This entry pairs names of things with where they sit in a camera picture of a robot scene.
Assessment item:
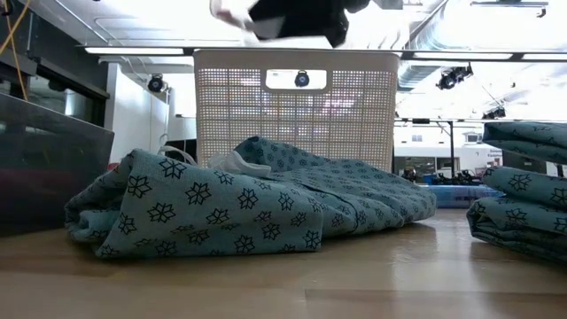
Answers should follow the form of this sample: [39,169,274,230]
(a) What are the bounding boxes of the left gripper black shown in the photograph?
[247,0,371,49]

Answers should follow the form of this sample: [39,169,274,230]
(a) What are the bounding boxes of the patterned teal hospital gown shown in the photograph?
[65,136,438,259]
[466,121,567,267]

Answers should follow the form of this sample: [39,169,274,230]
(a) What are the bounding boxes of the white plastic laundry basket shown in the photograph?
[193,48,400,174]

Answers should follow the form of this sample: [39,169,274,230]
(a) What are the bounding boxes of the black ceiling spotlight cluster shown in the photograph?
[436,63,474,90]

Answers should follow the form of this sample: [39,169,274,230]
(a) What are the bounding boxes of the black background box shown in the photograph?
[164,138,198,163]

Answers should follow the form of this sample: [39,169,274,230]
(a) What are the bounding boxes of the black background robot arms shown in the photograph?
[431,170,482,186]

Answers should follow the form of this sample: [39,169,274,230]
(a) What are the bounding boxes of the grey translucent plastic tray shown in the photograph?
[0,93,115,236]

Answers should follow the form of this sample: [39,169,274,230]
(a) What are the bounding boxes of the yellow hanging cable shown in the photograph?
[0,0,32,102]

